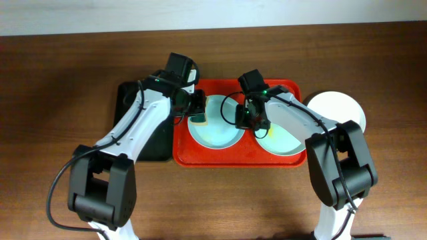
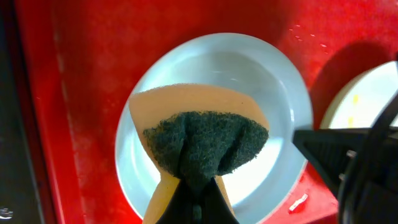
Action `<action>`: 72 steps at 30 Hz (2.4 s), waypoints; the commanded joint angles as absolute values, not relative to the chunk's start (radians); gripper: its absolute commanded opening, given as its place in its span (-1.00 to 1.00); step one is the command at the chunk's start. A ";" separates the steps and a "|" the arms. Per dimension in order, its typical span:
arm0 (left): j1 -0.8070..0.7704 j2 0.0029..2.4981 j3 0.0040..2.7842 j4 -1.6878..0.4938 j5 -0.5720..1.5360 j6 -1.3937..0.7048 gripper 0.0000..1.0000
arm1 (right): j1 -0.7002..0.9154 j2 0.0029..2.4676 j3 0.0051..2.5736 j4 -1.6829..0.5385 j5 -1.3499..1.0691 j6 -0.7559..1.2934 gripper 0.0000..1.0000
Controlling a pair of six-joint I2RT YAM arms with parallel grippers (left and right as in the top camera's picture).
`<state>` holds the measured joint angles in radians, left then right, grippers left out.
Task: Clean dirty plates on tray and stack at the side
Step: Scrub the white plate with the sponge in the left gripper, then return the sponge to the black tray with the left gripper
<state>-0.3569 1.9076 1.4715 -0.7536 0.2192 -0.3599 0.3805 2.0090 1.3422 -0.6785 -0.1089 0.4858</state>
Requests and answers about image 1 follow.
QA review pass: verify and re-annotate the red plastic tray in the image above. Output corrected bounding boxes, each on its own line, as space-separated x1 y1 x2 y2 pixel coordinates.
173 79 306 168

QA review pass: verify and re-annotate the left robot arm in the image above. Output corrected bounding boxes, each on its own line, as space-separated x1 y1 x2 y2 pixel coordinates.
67 53 206 239

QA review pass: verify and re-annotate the light green plate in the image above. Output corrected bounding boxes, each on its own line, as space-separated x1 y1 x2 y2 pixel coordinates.
254 123 305 157

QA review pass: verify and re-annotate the light blue plate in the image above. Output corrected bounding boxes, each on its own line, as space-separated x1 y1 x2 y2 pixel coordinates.
187 95 244 150

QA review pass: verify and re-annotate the green yellow sponge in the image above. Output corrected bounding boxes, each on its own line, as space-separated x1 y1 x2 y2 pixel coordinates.
188 113 208 126

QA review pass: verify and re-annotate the white plate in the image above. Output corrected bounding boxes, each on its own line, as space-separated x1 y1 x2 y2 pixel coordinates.
303 91 366 132

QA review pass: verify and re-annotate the left black cable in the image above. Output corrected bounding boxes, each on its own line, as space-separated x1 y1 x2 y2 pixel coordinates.
45 59 201 240

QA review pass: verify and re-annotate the black plastic tray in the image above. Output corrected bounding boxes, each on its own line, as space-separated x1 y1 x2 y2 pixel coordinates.
113 82 174 162

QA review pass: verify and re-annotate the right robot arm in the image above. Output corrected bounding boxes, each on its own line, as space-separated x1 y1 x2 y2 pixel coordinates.
235 69 378 239

